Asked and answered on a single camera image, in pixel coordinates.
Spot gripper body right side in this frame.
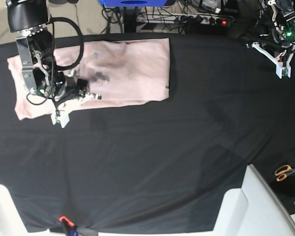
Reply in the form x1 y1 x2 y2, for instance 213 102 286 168
55 76 78 102

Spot pink T-shirt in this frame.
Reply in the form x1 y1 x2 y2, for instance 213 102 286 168
7 38 170 120

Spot black robot arm left side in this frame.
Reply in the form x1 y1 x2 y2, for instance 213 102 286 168
259 0 295 50

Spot black robot arm right side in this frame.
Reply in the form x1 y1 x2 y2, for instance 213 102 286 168
5 0 101 106

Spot blue plastic box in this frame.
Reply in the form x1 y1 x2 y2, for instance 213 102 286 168
99 0 167 7

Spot black stand pole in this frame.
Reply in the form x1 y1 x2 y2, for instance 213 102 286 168
122 7 138 33

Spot white power strip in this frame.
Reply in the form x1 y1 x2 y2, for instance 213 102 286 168
137 12 232 26

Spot black table cloth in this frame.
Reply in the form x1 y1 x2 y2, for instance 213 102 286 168
0 34 295 234

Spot red black clamp bottom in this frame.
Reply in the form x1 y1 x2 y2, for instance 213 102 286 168
59 215 79 236

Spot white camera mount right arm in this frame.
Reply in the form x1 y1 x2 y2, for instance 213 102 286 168
50 93 94 129

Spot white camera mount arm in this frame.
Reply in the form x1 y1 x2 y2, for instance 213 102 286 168
50 93 94 129
246 42 294 79

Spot white table frame left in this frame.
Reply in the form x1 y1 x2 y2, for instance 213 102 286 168
0 184 50 236

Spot white table frame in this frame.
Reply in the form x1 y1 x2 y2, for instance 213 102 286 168
212 164 295 236
0 184 50 236

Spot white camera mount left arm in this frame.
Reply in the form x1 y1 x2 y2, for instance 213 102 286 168
246 42 294 79

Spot white table frame right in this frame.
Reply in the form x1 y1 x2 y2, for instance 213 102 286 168
212 164 295 236

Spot orange handled scissors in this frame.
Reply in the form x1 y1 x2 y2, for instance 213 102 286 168
274 165 295 182

